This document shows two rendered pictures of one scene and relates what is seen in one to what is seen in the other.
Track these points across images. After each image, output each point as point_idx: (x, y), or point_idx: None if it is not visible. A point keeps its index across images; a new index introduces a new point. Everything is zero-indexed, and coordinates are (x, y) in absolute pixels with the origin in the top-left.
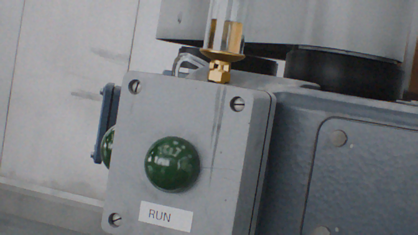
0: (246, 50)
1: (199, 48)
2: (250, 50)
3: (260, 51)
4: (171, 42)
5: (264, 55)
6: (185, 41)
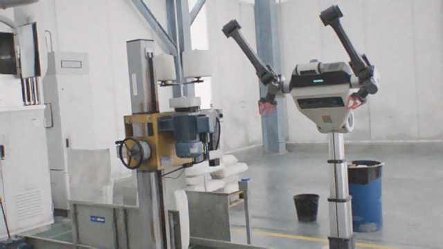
0: (176, 106)
1: (187, 106)
2: (175, 106)
3: (173, 106)
4: (194, 106)
5: (172, 106)
6: (191, 105)
